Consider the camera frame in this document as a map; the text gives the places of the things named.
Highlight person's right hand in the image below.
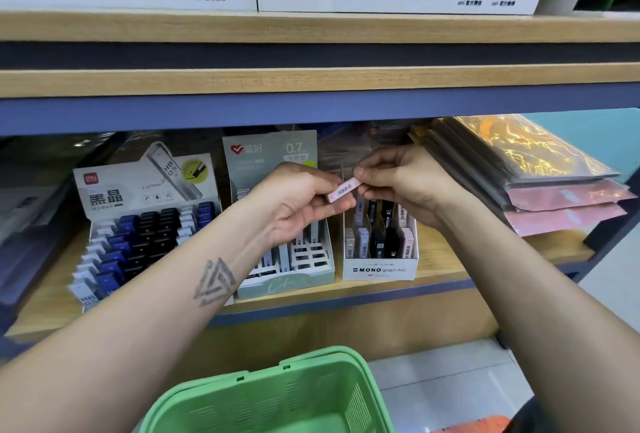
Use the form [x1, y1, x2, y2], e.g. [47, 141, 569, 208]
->
[353, 144, 471, 235]

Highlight person's left hand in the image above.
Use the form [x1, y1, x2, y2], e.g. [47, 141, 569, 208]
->
[245, 162, 357, 249]

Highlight lead case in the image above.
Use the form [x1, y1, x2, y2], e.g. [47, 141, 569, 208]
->
[327, 176, 362, 204]

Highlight pale green display box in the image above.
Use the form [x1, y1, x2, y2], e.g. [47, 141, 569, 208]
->
[222, 130, 337, 301]

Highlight clear plastic display box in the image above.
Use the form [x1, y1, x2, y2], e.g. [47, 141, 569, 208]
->
[342, 162, 421, 283]

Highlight white display box red label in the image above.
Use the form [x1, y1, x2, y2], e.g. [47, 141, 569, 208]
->
[72, 142, 223, 314]

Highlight green plastic basket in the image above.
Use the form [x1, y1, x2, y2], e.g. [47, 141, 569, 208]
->
[138, 346, 396, 433]

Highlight person's left forearm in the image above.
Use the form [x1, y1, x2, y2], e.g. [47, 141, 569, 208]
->
[0, 216, 273, 433]

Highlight person's right forearm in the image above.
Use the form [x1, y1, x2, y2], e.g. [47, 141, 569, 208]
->
[440, 198, 640, 433]

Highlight dark plastic-wrapped packs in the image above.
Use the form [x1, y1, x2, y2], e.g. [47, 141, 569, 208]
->
[320, 112, 638, 239]

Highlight colourful printed mat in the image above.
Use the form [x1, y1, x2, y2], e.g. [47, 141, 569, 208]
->
[430, 414, 513, 433]

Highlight stack of wrapped paper packs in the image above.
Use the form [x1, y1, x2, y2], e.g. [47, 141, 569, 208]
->
[0, 132, 121, 309]

